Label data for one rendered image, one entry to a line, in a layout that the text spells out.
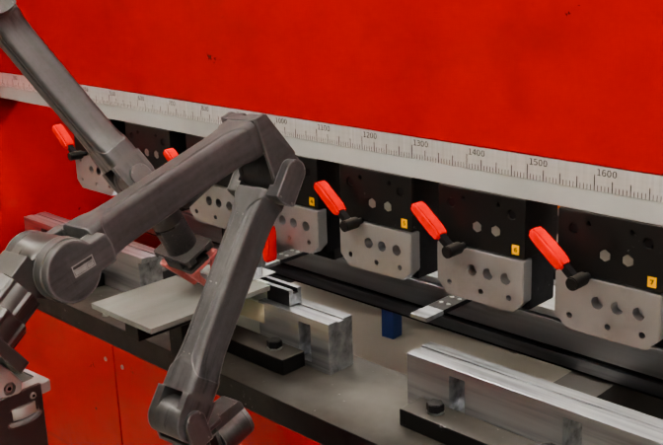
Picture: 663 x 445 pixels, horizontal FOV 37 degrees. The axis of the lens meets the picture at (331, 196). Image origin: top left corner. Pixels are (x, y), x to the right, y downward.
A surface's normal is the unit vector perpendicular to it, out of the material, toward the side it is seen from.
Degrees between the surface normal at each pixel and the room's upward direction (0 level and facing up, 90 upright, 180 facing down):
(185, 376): 55
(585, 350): 90
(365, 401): 0
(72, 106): 70
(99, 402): 90
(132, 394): 90
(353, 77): 90
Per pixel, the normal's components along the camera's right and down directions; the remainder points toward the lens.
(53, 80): 0.46, -0.13
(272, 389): -0.04, -0.96
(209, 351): 0.73, 0.00
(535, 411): -0.70, 0.22
